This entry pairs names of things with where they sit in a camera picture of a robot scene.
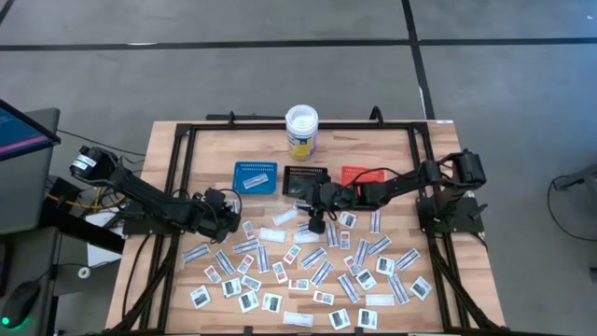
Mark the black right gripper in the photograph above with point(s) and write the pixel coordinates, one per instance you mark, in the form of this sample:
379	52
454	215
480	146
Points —
338	196

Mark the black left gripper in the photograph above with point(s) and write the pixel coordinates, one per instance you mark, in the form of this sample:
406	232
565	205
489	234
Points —
217	224

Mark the computer monitor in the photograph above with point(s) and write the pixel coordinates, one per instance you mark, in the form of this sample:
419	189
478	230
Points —
18	133

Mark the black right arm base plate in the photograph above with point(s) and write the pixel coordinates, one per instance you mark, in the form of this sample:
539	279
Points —
462	219

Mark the blue plastic basket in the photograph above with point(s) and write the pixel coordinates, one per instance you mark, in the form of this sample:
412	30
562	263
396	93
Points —
242	186

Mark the black plastic basket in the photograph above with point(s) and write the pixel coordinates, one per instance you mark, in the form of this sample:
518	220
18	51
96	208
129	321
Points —
294	179

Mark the white paper sheet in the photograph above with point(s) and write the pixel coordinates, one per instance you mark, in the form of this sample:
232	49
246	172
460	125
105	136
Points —
100	254

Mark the white tape roll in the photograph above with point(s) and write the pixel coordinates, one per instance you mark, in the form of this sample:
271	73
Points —
79	272

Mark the black computer mouse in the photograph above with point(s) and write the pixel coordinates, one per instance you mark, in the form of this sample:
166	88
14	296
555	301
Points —
21	301

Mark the black metal table frame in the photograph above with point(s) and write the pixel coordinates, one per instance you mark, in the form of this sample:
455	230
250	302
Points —
233	126

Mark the black metal beam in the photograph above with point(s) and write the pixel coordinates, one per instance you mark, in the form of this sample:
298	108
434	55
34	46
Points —
84	231

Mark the orange plastic basket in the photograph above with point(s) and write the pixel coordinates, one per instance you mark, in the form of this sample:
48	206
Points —
350	175

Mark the blue-striped bandage wrapper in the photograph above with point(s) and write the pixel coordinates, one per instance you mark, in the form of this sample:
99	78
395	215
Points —
362	252
313	258
225	262
302	227
375	221
234	205
245	246
196	253
407	259
398	289
299	204
348	288
332	234
322	273
379	246
262	258
255	181

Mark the grey low desk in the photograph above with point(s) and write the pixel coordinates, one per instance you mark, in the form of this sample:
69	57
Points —
42	261

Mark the black stand foot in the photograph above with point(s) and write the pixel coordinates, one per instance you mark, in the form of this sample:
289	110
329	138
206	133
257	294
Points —
578	178

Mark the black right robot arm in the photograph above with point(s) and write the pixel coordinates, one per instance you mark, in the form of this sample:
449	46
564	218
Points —
396	184

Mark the disinfecting wipes canister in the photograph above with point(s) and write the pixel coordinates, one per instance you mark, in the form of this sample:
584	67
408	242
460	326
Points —
302	140

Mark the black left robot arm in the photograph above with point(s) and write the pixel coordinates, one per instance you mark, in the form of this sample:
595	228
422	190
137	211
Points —
140	191

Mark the grey-print white packet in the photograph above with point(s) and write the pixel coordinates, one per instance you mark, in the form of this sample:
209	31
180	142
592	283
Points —
251	283

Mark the monitor with purple screen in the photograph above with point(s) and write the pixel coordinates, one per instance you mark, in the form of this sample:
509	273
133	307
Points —
28	186

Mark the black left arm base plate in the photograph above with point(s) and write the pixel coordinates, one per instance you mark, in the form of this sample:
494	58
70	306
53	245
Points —
140	227

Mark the black-print first aid packet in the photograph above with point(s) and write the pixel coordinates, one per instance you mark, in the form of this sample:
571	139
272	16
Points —
231	287
347	219
271	302
420	288
200	297
365	279
367	318
248	301
339	319
385	266

